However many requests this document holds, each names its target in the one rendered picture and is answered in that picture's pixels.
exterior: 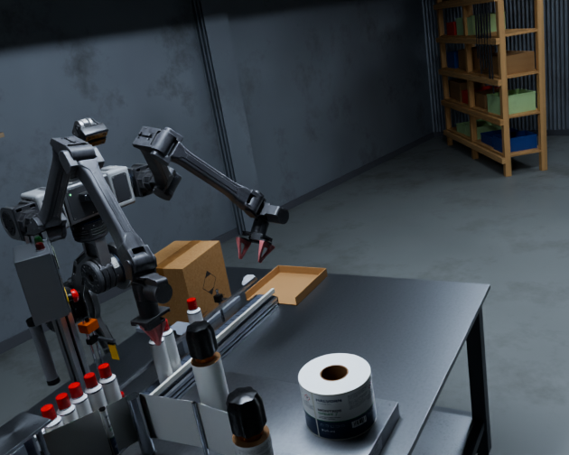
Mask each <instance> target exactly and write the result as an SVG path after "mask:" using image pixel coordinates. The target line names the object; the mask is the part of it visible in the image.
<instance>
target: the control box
mask: <svg viewBox="0 0 569 455"><path fill-rule="evenodd" d="M42 241H44V243H43V244H44V246H45V248H46V249H45V250H43V251H41V252H36V250H35V249H36V248H35V245H34V243H32V242H31V243H27V244H23V245H20V246H15V247H13V252H14V266H15V269H16V272H17V274H18V277H19V280H20V283H21V286H22V288H23V293H24V296H25V299H26V301H27V304H28V307H29V310H30V313H31V315H32V318H33V322H34V325H35V326H38V325H41V324H43V323H46V322H49V321H52V320H57V319H59V318H63V317H66V316H69V315H70V312H71V307H70V303H69V299H68V296H67V294H66V291H65V288H64V286H63V283H62V280H61V275H60V272H59V269H58V266H57V263H56V260H55V255H54V254H53V251H52V248H51V242H50V240H47V239H43V240H42Z"/></svg>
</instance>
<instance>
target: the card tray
mask: <svg viewBox="0 0 569 455"><path fill-rule="evenodd" d="M327 276H328V275H327V269H326V268H319V267H304V266H290V265H278V266H277V267H276V268H274V269H273V270H272V271H271V272H270V273H268V274H267V275H266V276H264V277H263V278H262V279H261V280H260V281H258V282H257V283H256V284H254V285H253V286H252V287H251V288H250V289H248V290H247V291H246V292H245V295H246V299H247V301H249V300H250V299H251V298H253V297H254V296H255V295H257V294H266V293H267V292H268V291H269V290H271V289H272V288H275V293H274V294H273V295H274V296H277V297H278V302H279V304H287V305H296V306H297V305H298V304H299V303H300V302H301V301H302V300H303V299H304V298H305V297H306V296H307V295H308V294H309V293H310V292H311V291H312V290H314V289H315V288H316V287H317V286H318V285H319V284H320V283H321V282H322V281H323V280H324V279H325V278H326V277H327Z"/></svg>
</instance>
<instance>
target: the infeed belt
mask: <svg viewBox="0 0 569 455"><path fill-rule="evenodd" d="M262 296H264V294H259V295H257V296H256V297H255V298H254V299H253V300H252V301H250V302H249V303H248V304H247V305H245V306H244V307H243V308H242V309H241V310H240V311H238V312H237V313H236V314H235V315H234V316H232V317H231V318H230V319H229V320H228V321H226V322H225V323H224V324H223V325H222V326H220V327H219V328H218V329H217V330H216V331H215V335H216V337H217V336H218V335H219V334H220V333H221V332H222V331H223V330H224V329H225V328H226V327H227V326H228V325H230V324H231V323H232V322H233V321H234V320H236V319H237V318H238V317H239V316H240V315H241V314H242V313H244V312H245V311H246V310H247V309H248V308H250V307H251V306H252V305H253V304H254V303H255V302H257V301H258V300H259V299H260V298H261V297H262ZM274 297H275V296H274V295H271V296H270V297H269V298H268V299H267V300H266V301H265V302H263V303H262V304H261V305H260V306H259V307H258V308H257V309H255V310H254V311H253V312H252V313H251V314H250V315H249V316H247V317H246V318H245V319H244V320H243V321H242V322H240V323H239V324H238V325H237V327H236V328H235V329H233V330H232V331H231V332H230V333H229V334H228V335H227V336H226V337H224V338H223V339H222V340H221V341H220V342H219V343H218V347H219V346H220V345H221V344H222V343H223V342H224V341H226V340H227V339H228V338H229V337H230V336H231V335H232V334H233V333H235V332H236V331H237V330H238V329H239V328H240V327H241V326H243V325H244V324H245V323H246V322H247V321H248V320H249V319H250V318H252V317H253V316H254V315H255V314H256V313H257V312H258V311H260V310H261V309H262V308H263V307H264V306H265V305H266V304H267V303H268V302H270V301H271V300H272V299H273V298H274ZM190 359H191V356H190V353H189V354H188V355H187V356H186V357H184V358H183V359H182V360H181V362H182V366H183V365H184V364H185V363H186V362H187V361H188V360H190ZM191 371H192V367H190V368H189V369H188V370H187V371H185V372H184V373H183V374H182V375H181V376H180V377H179V378H177V379H176V380H175V381H174V382H173V383H172V384H171V385H169V386H168V387H167V388H166V389H165V390H164V391H163V392H161V393H160V394H159V395H158V396H164V395H166V394H167V393H168V392H169V391H170V390H171V389H172V388H173V387H175V386H176V385H177V384H178V383H179V382H180V381H181V380H183V379H184V378H185V377H186V376H187V375H188V374H189V373H190V372H191ZM159 385H160V383H159V379H158V380H157V381H156V382H155V383H153V384H152V385H151V386H150V387H149V388H147V389H146V390H145V391H144V392H143V394H146V395H149V394H151V393H152V392H153V390H154V389H156V388H157V387H158V386H159Z"/></svg>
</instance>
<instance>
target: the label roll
mask: <svg viewBox="0 0 569 455"><path fill-rule="evenodd" d="M298 380H299V385H300V390H301V395H302V400H303V409H304V414H305V420H306V424H307V427H308V429H309V430H310V431H311V432H312V433H313V434H314V435H316V436H318V437H320V438H323V439H325V440H330V441H344V440H349V439H353V438H356V437H358V436H360V435H362V434H363V433H365V432H367V431H368V430H369V429H370V428H371V427H372V426H373V425H374V423H375V421H376V419H377V410H376V404H375V397H374V390H373V384H372V377H371V371H370V366H369V364H368V362H367V361H366V360H365V359H363V358H362V357H358V356H356V355H352V354H346V353H335V354H329V355H324V356H321V357H317V358H315V359H313V360H311V361H310V362H308V363H307V364H306V365H304V366H303V368H302V369H301V370H300V372H299V375H298Z"/></svg>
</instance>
